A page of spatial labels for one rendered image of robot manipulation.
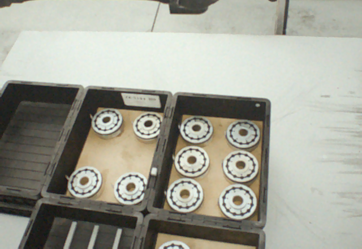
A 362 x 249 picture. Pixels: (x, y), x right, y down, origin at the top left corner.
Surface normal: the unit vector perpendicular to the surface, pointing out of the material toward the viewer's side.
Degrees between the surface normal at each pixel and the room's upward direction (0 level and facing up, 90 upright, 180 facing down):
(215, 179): 0
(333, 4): 0
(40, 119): 0
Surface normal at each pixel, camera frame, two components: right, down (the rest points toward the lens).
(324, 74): -0.10, -0.59
